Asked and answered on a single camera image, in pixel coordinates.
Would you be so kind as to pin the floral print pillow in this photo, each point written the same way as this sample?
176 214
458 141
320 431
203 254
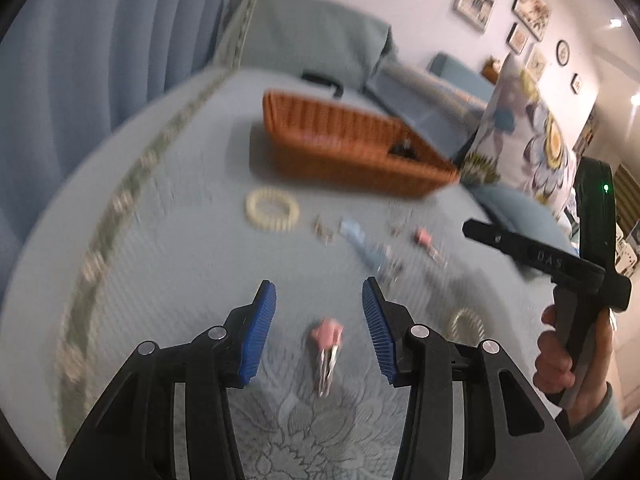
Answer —
520 130

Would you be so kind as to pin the large floral picture frame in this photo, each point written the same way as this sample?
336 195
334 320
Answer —
531 7

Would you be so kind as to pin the striped blue pillow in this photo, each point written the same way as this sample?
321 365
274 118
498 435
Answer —
425 100

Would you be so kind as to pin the brown wicker basket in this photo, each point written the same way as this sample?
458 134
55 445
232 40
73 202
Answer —
340 160

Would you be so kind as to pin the blue hair clip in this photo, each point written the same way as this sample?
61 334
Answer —
362 245

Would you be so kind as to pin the pink hair clip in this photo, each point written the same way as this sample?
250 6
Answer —
327 332
425 236

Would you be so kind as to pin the round wall picture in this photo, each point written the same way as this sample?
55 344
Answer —
563 52

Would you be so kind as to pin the sofa armrest with green cover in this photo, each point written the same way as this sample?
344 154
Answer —
310 30

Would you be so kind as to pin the pale butterfly picture frame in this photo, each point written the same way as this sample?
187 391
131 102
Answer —
536 64

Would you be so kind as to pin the patchwork picture frame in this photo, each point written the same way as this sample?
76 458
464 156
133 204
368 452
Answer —
474 5

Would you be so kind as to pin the tiny black picture frame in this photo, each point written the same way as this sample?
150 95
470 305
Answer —
575 83

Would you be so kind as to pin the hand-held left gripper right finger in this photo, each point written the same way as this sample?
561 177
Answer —
378 332

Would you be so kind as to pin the person's right hand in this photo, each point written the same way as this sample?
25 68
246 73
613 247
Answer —
552 360

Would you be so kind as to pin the pale green quilted sofa cover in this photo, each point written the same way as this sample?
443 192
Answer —
175 260

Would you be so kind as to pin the plain teal cushion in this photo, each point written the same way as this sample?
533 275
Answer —
520 210

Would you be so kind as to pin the black wristwatch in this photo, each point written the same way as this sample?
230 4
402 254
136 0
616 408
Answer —
405 150

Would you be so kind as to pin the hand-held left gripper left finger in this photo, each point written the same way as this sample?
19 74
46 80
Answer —
257 332

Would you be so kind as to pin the small dark picture frame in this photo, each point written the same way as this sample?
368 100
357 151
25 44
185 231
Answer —
518 39

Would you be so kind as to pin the person's right forearm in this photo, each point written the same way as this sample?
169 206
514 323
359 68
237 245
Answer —
600 435

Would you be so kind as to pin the blue curtain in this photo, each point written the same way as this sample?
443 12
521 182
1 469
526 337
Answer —
100 60

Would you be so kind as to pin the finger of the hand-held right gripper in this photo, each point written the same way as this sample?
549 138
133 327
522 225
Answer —
492 237

